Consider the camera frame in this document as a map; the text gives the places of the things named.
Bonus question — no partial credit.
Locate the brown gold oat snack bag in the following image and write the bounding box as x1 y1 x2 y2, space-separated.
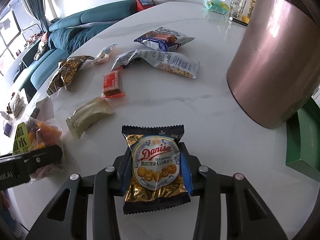
46 55 94 95

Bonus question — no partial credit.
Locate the yellow box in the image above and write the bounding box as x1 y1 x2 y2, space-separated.
242 15 250 24

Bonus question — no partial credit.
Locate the teal tissue packet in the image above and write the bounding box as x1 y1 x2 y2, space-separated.
203 0 229 15

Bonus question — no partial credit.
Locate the dried fruit vegetable bag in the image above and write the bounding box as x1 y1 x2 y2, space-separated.
12 97 65 181

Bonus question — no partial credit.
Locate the blue chocolate cookie bag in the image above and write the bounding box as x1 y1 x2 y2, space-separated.
134 27 195 52

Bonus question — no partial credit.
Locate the teal sofa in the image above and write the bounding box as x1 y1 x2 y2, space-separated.
15 0 137 100

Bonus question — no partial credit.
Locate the small white candy packet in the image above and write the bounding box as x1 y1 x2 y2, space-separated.
91 43 118 65

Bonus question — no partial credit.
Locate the beige green snack packet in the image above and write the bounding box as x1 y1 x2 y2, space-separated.
66 97 114 140

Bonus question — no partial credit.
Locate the clear glass cup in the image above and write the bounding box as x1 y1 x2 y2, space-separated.
229 0 247 21

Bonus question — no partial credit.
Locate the Danisa butter cookies packet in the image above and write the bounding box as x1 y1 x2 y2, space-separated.
121 125 190 215

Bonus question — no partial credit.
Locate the red orange wafer packet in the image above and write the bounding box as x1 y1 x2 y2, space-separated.
101 67 125 99

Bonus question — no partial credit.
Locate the silver white snack bag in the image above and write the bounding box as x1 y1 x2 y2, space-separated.
111 49 200 79

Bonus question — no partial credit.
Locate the green tray box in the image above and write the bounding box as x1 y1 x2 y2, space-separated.
285 98 320 181

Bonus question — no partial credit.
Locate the red smart display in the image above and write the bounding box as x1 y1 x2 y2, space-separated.
136 0 156 12

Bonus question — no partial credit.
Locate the black tray slab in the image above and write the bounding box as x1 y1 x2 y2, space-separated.
229 17 248 27

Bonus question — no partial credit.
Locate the gold bowls stack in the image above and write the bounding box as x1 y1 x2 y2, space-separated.
247 0 255 18

